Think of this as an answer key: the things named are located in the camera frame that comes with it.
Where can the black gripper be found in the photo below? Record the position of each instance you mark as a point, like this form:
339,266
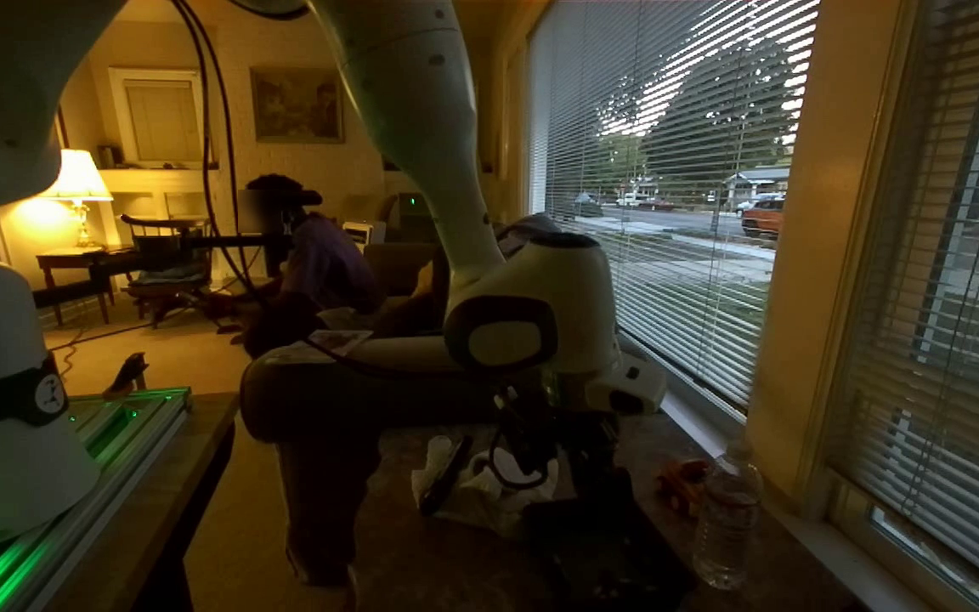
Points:
560,437

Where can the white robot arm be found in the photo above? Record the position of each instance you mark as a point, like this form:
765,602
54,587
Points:
399,104

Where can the black marker pen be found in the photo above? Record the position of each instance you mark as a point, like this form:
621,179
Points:
447,478

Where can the red orange toy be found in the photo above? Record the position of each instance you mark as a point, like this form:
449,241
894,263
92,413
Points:
681,487

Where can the white window sill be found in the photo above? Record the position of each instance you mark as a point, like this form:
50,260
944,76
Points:
740,453

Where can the clear plastic water bottle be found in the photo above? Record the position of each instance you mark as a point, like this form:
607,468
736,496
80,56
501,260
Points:
730,520

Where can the brown armchair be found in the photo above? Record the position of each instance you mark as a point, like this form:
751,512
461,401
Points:
330,429

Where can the white book with picture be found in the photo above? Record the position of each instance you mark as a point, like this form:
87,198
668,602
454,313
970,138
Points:
324,345

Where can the wide window blinds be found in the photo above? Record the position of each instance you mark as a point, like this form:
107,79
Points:
681,170

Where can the seated person in purple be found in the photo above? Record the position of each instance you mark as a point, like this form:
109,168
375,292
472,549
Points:
313,266

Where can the red parked car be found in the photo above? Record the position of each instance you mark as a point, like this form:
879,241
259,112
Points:
762,215

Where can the narrow window blinds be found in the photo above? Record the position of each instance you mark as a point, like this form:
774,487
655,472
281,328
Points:
952,292

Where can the dark wooden chair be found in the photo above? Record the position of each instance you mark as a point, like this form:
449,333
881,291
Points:
169,266

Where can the small black clamp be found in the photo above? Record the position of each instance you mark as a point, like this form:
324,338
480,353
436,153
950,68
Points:
128,374

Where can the dark wooden side table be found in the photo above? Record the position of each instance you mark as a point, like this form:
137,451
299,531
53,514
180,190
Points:
76,276

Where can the lit table lamp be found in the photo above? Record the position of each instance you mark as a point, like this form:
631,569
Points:
80,180

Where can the framed wall picture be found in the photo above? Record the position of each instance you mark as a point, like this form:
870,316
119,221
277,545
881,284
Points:
296,104

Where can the robot mount platform green light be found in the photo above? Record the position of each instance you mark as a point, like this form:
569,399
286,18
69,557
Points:
92,478

